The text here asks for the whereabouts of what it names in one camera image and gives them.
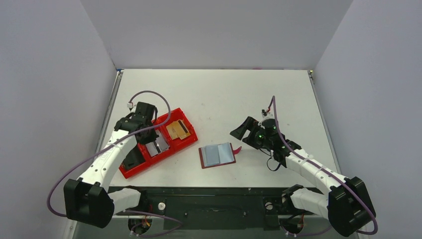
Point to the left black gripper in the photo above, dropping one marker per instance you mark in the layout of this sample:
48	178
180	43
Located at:
145	110

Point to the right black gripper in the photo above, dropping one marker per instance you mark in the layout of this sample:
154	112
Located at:
251	132

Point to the red leather card holder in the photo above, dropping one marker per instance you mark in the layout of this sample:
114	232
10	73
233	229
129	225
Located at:
218	155

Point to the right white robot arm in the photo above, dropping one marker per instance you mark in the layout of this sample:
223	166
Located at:
343	201

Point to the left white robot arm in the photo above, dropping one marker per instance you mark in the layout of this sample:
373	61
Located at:
87	199

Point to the silver credit card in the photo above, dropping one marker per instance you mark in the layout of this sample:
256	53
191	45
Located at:
158	146

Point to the gold credit card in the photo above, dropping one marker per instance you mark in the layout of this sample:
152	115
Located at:
178	130

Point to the black credit card in tray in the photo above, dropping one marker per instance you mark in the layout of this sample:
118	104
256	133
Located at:
133	159

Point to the red plastic tray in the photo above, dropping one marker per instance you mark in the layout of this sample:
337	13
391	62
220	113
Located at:
175	145

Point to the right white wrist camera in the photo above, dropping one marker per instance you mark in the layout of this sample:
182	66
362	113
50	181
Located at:
267	114

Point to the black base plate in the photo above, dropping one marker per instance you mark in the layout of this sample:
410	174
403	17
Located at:
208	208

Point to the aluminium frame rail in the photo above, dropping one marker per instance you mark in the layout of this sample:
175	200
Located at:
116	229

